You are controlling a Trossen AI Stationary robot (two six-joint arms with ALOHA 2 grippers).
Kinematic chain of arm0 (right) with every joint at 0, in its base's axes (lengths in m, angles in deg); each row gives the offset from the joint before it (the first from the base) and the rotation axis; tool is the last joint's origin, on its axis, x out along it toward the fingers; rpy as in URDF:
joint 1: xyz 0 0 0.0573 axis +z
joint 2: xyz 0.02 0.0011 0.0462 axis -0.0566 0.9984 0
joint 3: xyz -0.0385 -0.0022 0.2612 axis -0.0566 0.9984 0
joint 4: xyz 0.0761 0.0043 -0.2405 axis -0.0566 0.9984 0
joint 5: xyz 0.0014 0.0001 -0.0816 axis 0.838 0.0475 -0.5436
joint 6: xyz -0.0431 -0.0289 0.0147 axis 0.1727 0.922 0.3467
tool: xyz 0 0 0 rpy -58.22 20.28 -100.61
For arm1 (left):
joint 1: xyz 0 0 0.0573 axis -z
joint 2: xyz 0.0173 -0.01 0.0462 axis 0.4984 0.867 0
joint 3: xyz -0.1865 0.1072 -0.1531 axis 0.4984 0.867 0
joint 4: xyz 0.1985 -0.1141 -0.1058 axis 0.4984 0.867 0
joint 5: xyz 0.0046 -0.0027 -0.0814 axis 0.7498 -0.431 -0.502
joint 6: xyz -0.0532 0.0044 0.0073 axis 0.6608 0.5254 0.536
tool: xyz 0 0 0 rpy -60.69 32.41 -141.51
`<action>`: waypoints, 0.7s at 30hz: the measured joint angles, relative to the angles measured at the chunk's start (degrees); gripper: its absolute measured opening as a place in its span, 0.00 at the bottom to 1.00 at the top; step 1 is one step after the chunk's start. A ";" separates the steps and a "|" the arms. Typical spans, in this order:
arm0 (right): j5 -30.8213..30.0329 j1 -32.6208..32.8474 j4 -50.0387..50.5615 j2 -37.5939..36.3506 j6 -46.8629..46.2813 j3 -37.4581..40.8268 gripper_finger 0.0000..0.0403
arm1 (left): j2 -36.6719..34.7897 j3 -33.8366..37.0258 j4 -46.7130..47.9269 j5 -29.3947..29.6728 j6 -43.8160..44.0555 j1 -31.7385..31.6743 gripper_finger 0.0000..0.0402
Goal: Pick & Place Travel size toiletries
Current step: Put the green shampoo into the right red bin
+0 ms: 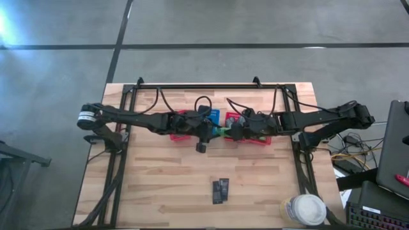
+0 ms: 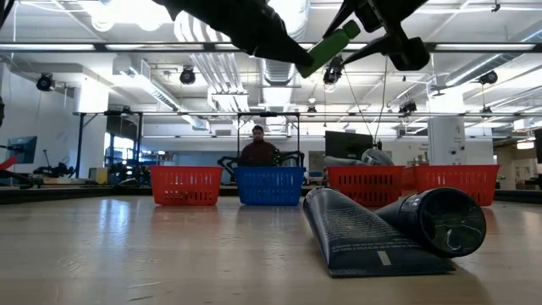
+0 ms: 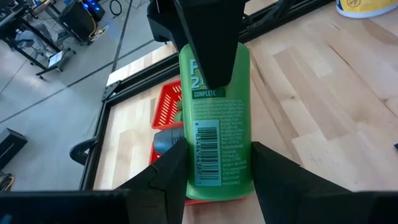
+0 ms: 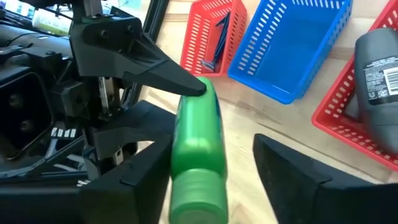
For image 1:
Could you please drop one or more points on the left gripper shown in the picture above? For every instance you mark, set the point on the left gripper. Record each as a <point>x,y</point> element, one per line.
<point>203,129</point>

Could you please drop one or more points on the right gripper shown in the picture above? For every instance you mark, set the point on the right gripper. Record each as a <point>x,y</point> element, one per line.
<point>260,126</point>

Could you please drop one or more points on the green toiletry bottle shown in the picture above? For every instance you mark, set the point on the green toiletry bottle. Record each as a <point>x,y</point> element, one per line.
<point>223,131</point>

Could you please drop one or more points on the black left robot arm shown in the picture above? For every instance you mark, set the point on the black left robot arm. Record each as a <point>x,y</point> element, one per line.
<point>143,119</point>

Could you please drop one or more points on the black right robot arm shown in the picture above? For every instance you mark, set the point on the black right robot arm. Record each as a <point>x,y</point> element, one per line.
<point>319,119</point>

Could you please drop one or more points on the red plastic basket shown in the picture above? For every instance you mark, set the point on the red plastic basket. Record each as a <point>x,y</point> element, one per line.
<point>227,113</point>
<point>179,138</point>
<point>266,142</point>

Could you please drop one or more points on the blue plastic basket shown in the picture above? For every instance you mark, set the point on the blue plastic basket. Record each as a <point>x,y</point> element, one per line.
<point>215,116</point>

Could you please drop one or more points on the tub with white lid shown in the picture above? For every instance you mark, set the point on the tub with white lid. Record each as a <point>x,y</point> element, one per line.
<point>306,209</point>

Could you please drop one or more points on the black power adapter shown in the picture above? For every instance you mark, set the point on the black power adapter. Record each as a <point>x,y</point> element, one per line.
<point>351,139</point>

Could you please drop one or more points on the black case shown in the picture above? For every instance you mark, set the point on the black case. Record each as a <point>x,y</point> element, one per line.
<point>377,198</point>

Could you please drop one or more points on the backlit keyboard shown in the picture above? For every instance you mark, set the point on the backlit keyboard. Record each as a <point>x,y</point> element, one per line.
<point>367,220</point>

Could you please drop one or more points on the grey laptop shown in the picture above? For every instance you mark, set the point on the grey laptop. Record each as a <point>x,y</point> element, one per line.
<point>394,143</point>

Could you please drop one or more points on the black floor stand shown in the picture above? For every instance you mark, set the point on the black floor stand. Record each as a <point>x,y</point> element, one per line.
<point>19,155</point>

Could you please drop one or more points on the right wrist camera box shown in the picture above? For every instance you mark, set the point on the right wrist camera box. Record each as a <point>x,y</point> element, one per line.
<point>248,113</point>

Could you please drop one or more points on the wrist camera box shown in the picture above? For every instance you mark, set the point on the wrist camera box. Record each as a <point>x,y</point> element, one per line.
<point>248,113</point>
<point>204,110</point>

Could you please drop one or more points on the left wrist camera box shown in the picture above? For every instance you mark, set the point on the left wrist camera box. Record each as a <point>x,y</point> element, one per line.
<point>204,110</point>

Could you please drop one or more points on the black aluminium rig frame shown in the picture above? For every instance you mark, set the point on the black aluminium rig frame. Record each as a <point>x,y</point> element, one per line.
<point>207,86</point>

